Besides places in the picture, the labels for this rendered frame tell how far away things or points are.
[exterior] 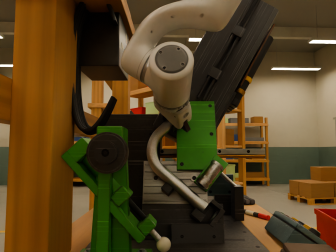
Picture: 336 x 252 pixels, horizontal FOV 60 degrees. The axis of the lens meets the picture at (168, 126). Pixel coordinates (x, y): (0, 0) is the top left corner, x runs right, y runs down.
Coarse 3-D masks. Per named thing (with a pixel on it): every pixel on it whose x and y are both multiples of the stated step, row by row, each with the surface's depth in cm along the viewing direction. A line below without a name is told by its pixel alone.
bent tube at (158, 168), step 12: (156, 132) 81; (156, 144) 80; (156, 156) 79; (156, 168) 78; (168, 180) 77; (180, 180) 77; (180, 192) 76; (192, 192) 76; (192, 204) 75; (204, 204) 74
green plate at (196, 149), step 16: (192, 112) 87; (208, 112) 87; (192, 128) 85; (208, 128) 85; (176, 144) 83; (192, 144) 83; (208, 144) 83; (176, 160) 82; (192, 160) 82; (208, 160) 82
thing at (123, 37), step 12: (96, 12) 79; (108, 12) 79; (84, 24) 79; (96, 24) 79; (108, 24) 79; (120, 24) 81; (84, 36) 79; (96, 36) 79; (108, 36) 78; (120, 36) 81; (84, 48) 78; (96, 48) 78; (108, 48) 78; (120, 48) 81; (84, 60) 78; (96, 60) 78; (108, 60) 78; (120, 60) 81; (84, 72) 85; (96, 72) 85; (108, 72) 85; (120, 72) 85
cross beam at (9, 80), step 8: (0, 80) 57; (8, 80) 60; (0, 88) 57; (8, 88) 60; (0, 96) 57; (8, 96) 60; (0, 104) 57; (8, 104) 60; (0, 112) 57; (8, 112) 60; (0, 120) 60; (8, 120) 60; (88, 120) 117; (96, 120) 130; (88, 136) 128
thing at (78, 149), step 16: (80, 144) 55; (64, 160) 55; (80, 160) 56; (80, 176) 54; (96, 192) 54; (112, 192) 55; (128, 192) 55; (112, 208) 54; (128, 224) 53; (144, 224) 54
